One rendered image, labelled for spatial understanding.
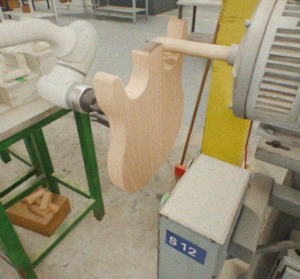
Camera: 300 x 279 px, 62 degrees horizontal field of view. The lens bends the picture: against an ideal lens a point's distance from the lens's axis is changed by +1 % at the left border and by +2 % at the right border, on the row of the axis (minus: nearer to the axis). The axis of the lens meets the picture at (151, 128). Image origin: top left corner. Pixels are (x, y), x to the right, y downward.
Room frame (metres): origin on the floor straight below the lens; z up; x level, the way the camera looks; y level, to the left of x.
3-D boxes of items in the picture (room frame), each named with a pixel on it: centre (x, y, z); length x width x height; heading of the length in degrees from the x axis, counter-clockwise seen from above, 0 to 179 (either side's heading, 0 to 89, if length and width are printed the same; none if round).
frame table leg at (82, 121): (1.05, 0.34, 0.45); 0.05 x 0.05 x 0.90; 59
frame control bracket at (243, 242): (0.31, -0.19, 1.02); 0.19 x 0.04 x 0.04; 149
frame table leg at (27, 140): (1.34, 0.81, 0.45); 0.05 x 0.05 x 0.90; 59
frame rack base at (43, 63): (1.14, 0.54, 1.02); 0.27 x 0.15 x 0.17; 59
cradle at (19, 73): (0.96, 0.54, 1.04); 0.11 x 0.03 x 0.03; 149
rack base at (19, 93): (1.01, 0.62, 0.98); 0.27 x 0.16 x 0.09; 59
